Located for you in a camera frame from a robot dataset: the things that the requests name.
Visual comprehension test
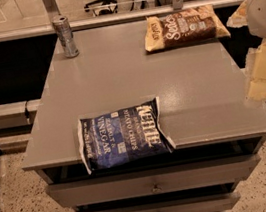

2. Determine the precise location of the grey drawer cabinet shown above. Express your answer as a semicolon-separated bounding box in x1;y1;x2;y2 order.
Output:
23;21;266;212

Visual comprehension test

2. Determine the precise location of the silver metal can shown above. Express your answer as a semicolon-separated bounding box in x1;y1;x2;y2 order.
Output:
52;15;79;58

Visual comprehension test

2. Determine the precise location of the blue Kettle chip bag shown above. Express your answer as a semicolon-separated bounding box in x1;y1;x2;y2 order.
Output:
77;97;175;174

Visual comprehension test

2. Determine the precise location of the middle grey drawer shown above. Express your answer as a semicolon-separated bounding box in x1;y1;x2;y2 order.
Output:
96;193;240;212

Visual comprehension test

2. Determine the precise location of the metal railing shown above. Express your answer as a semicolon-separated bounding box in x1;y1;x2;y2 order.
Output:
0;0;244;42

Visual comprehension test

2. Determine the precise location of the brown chip bag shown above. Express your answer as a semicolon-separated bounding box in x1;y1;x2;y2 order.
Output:
145;5;231;52

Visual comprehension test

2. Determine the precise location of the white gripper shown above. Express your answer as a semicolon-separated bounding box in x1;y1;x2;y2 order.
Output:
227;1;266;101

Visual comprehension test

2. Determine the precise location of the top grey drawer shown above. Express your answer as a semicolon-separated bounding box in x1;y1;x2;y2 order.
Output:
47;154;260;207

